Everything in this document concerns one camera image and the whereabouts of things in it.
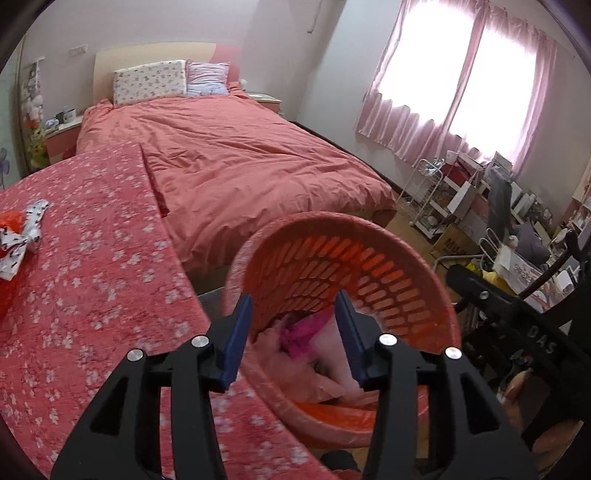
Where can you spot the person's right hand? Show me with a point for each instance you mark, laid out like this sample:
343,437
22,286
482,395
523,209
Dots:
519,392

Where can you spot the yellow green plush toy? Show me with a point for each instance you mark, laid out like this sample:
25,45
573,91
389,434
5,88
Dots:
38,143

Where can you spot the pink curtain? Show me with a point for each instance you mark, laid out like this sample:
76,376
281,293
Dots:
415,92

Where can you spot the pink striped pillow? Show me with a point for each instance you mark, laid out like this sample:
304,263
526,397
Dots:
207,78

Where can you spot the white shelf trolley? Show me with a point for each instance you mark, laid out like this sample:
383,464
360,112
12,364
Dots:
455,159

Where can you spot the person's leg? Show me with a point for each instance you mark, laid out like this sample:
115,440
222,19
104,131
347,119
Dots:
341,466

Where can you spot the brown paper bag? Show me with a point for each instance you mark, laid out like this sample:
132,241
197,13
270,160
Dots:
455,240

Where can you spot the red floral blanket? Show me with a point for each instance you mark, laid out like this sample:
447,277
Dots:
92,300

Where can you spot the white floral pillow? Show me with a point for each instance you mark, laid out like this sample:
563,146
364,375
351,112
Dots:
147,83

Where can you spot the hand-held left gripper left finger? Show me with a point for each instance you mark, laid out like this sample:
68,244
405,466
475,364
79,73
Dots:
235,341

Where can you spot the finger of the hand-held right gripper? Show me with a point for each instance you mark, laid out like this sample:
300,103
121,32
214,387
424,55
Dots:
482,295

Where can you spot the white mug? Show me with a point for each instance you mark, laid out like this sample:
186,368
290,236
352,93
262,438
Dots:
69,117

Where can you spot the magenta plastic bag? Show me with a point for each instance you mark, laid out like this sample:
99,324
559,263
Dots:
302,334

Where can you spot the salmon pink duvet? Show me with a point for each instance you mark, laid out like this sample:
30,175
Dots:
254,161

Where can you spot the orange plastic basket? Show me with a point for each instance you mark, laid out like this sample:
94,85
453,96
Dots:
286,258

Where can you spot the white black dotted bag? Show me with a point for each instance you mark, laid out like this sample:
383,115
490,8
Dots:
27,226

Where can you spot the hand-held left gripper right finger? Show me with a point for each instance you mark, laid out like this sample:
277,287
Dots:
351,341

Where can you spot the yellow basin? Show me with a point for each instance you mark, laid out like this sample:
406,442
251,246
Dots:
489,277

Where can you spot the beige pink headboard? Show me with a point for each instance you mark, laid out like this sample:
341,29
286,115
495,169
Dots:
138,55

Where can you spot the hanging plush toys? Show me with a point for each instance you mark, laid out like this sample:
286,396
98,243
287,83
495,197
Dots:
33,97

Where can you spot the white wall socket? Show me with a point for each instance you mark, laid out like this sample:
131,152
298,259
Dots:
77,50

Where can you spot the pink nightstand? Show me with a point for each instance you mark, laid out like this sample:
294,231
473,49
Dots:
265,99
60,143

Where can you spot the dark wooden chair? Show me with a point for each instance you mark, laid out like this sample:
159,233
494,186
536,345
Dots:
575,244

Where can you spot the wardrobe with purple flowers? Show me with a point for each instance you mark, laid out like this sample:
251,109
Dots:
9,138

